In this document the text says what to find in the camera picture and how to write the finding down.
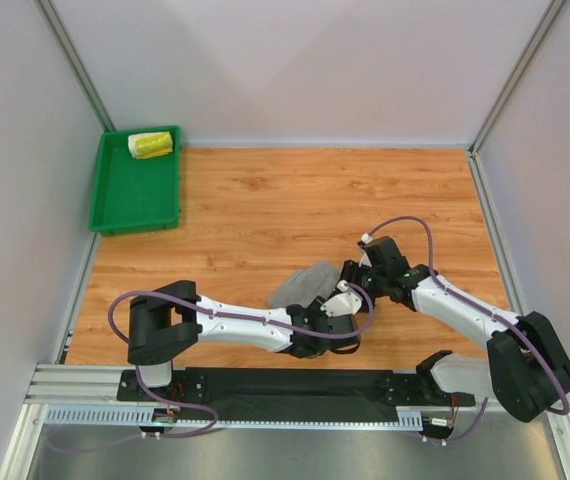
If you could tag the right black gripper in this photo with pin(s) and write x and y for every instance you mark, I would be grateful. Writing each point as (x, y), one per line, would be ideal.
(353, 273)

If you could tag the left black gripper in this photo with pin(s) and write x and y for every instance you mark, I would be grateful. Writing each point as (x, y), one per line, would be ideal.
(312, 310)

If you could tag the grey towel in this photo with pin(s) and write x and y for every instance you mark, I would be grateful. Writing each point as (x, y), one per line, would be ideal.
(303, 286)

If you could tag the yellow green patterned towel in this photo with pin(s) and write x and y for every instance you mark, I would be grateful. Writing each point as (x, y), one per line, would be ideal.
(150, 144)

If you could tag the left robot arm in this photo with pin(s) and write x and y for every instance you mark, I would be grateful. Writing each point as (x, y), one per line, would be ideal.
(166, 322)

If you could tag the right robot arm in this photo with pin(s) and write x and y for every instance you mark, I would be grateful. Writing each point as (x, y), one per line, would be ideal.
(526, 368)

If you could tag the green plastic tray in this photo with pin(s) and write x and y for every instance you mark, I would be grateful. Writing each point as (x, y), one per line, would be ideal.
(132, 195)

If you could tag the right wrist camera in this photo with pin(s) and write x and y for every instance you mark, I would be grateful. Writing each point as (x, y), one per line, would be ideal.
(364, 244)

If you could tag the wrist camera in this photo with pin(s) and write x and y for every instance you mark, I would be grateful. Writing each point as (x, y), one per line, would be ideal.
(364, 244)
(342, 304)

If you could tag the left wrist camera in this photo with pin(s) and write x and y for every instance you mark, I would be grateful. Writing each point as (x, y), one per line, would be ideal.
(342, 304)

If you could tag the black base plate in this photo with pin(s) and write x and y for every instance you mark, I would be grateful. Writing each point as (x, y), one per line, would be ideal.
(304, 396)

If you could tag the right aluminium corner post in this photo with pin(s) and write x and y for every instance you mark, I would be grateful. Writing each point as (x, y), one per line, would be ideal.
(543, 29)

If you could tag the aluminium corner post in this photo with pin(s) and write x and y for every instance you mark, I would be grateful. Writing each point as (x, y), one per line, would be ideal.
(543, 29)
(62, 38)

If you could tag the aluminium frame rail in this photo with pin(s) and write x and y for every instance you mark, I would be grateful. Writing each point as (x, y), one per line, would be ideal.
(113, 396)

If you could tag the left aluminium corner post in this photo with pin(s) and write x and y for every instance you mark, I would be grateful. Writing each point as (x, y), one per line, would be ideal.
(62, 38)

